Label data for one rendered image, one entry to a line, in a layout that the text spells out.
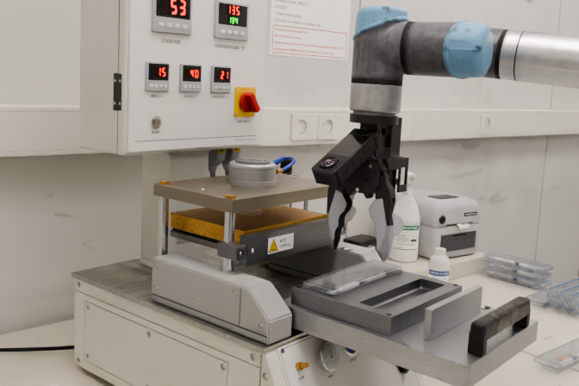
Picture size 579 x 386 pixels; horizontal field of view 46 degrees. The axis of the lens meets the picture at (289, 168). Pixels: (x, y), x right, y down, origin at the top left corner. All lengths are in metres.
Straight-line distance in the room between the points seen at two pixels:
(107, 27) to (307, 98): 0.85
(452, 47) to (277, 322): 0.44
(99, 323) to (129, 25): 0.50
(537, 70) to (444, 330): 0.39
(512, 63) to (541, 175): 1.99
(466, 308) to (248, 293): 0.30
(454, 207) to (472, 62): 1.09
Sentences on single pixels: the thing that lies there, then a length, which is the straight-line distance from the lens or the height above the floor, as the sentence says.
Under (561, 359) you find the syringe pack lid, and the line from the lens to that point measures 1.46.
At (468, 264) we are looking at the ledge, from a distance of 2.02.
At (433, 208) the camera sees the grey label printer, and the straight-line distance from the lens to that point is 1.94.
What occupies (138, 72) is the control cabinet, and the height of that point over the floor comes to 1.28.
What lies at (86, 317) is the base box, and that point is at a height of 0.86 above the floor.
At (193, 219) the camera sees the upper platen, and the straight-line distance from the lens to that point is 1.09.
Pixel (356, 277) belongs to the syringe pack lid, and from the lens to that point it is 1.00.
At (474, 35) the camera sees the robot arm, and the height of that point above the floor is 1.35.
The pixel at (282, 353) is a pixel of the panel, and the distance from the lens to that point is 0.95.
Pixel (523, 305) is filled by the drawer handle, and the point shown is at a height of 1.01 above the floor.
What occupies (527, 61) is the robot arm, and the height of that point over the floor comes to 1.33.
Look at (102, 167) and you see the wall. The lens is 1.53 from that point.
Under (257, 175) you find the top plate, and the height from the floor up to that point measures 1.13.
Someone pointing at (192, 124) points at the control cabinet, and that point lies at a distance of 1.20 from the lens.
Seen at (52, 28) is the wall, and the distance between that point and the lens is 1.47.
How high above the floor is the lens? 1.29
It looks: 8 degrees down
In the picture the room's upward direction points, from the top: 3 degrees clockwise
